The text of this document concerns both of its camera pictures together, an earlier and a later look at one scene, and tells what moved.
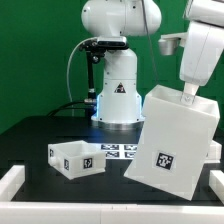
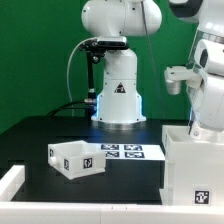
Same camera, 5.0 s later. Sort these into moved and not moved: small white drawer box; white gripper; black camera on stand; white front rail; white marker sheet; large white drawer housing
Moved: white gripper; large white drawer housing
Not moved: white front rail; white marker sheet; black camera on stand; small white drawer box
